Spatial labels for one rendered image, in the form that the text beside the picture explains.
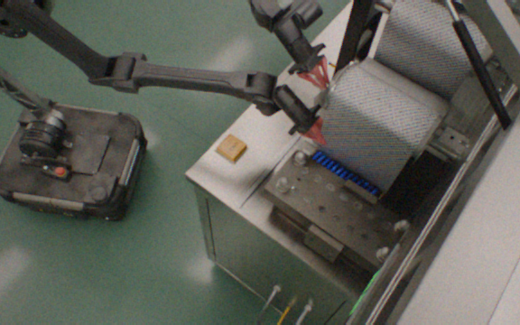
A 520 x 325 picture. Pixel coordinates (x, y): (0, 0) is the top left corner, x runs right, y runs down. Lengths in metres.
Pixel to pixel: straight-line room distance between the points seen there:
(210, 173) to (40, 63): 1.87
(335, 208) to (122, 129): 1.38
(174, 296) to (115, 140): 0.80
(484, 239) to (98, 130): 2.03
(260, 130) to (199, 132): 1.10
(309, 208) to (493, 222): 0.70
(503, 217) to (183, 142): 2.09
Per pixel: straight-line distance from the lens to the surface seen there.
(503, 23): 0.67
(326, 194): 1.27
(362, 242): 1.24
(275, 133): 1.51
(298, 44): 1.16
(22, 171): 2.40
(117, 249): 2.35
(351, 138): 1.21
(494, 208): 0.64
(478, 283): 0.59
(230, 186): 1.41
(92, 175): 2.26
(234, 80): 1.22
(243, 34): 3.04
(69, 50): 1.28
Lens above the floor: 2.16
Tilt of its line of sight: 61 degrees down
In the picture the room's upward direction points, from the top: 5 degrees clockwise
